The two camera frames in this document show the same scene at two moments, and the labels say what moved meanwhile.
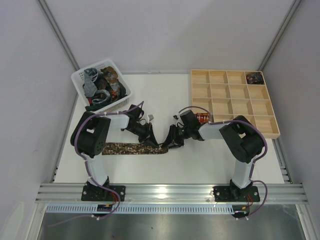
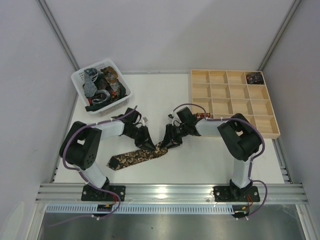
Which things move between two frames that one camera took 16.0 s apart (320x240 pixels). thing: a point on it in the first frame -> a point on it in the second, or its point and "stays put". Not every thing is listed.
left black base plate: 95,193 stays put
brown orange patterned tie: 112,78 stays put
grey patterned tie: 90,89 stays put
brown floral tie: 132,148 -> 118,161
